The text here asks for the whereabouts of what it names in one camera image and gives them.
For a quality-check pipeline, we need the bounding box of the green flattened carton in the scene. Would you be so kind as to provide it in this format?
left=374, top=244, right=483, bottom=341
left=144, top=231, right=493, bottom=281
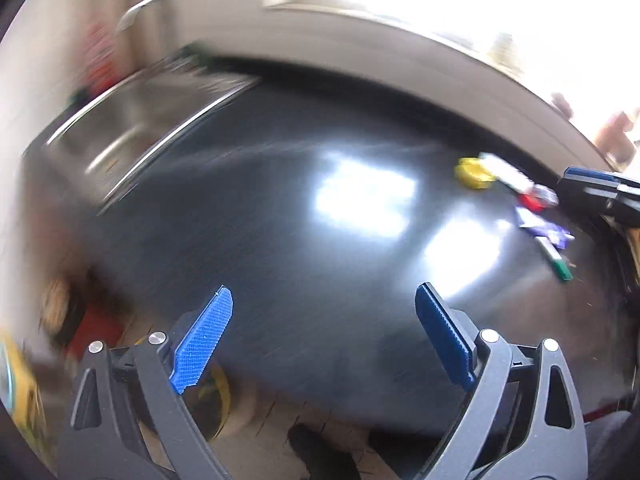
left=479, top=152, right=531, bottom=193

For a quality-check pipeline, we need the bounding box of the stainless steel sink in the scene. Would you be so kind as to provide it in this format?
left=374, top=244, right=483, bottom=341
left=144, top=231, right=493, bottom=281
left=46, top=72, right=261, bottom=203

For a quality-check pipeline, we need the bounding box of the green marker pen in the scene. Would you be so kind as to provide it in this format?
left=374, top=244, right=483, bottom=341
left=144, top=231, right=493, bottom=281
left=535, top=237, right=574, bottom=282

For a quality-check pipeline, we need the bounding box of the yellow tape roll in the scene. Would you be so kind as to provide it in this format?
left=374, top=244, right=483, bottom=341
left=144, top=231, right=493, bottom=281
left=454, top=157, right=496, bottom=190

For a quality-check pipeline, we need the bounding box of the purple squeeze tube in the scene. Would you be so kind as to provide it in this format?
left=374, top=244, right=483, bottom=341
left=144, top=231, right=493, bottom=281
left=515, top=207, right=576, bottom=248

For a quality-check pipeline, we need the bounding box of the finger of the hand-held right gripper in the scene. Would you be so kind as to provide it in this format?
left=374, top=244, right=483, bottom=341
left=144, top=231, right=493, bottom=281
left=557, top=178, right=626, bottom=217
left=562, top=166, right=640, bottom=192

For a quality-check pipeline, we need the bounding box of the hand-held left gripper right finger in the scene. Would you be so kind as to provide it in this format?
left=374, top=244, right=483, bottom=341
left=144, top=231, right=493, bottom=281
left=415, top=282, right=588, bottom=480

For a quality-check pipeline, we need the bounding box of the yellow rimmed bucket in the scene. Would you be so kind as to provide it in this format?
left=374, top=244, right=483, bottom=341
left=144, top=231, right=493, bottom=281
left=189, top=364, right=234, bottom=442

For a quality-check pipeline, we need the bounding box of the dark green cloth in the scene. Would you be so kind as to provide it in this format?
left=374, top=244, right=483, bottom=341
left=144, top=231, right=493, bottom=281
left=177, top=44, right=213, bottom=67

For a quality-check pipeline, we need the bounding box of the crumpled silver foil wrapper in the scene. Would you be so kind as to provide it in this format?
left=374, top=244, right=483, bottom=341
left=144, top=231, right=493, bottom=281
left=531, top=184, right=560, bottom=207

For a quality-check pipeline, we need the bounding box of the red floor thing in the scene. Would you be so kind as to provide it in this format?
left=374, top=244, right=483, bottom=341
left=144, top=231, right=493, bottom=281
left=67, top=304, right=127, bottom=358

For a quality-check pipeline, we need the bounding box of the red tape roll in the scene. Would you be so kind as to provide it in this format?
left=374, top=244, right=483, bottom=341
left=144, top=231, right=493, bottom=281
left=517, top=192, right=548, bottom=212

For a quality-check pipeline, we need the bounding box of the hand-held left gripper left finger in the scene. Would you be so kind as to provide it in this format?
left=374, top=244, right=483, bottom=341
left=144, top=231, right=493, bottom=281
left=57, top=285, right=236, bottom=480

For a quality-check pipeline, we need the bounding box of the yellow printed bag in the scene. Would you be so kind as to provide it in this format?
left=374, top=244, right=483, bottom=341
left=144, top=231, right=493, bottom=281
left=0, top=330, right=45, bottom=443

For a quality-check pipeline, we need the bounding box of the chrome faucet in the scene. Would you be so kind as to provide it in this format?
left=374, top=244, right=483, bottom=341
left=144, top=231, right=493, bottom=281
left=116, top=0, right=176, bottom=32

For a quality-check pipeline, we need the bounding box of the round brown printed thing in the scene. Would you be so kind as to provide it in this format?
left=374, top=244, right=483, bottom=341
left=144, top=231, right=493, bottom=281
left=41, top=279, right=72, bottom=333

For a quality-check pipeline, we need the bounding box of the red patterned bottle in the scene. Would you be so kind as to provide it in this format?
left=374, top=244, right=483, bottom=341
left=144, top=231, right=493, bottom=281
left=84, top=24, right=122, bottom=92

